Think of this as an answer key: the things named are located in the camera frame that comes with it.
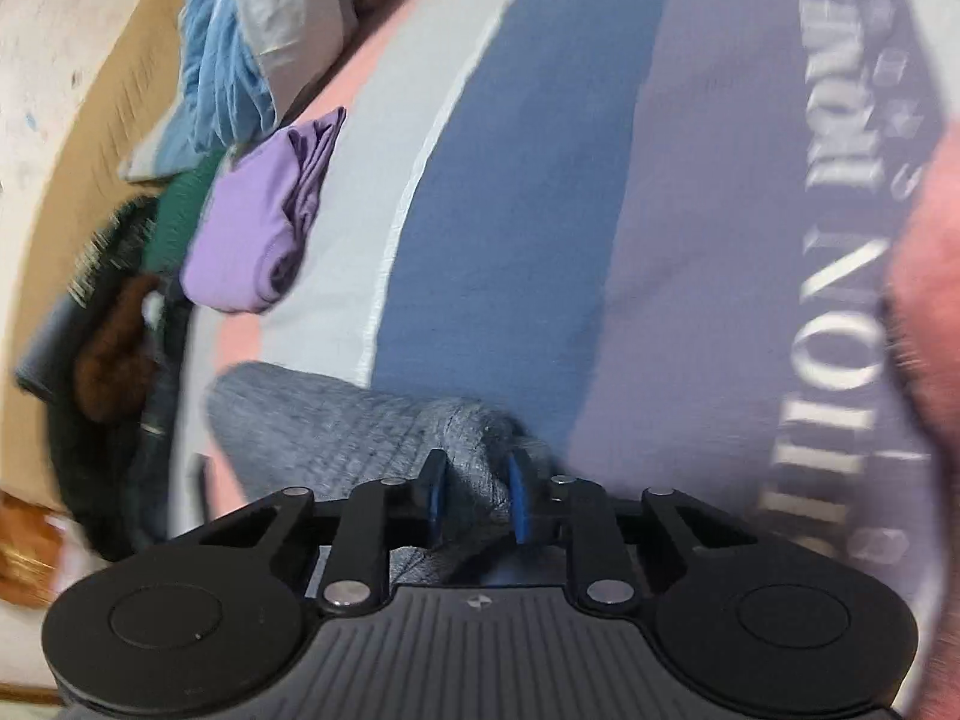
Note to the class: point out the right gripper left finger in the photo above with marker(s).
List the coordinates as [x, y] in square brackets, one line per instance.
[377, 518]

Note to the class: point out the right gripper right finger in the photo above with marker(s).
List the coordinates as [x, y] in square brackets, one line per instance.
[576, 516]

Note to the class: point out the grey knit sweater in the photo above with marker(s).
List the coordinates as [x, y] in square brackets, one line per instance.
[283, 428]

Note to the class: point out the dark clothes pile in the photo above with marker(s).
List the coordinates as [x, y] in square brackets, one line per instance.
[106, 365]

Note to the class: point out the folded purple garment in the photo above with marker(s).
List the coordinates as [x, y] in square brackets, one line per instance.
[250, 244]

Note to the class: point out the green cloth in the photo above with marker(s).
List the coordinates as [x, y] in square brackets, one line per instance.
[178, 214]

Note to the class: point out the pink fluffy garment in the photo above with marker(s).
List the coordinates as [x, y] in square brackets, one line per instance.
[923, 289]

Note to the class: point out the striped crumpled duvet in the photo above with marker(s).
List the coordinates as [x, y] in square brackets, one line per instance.
[243, 65]

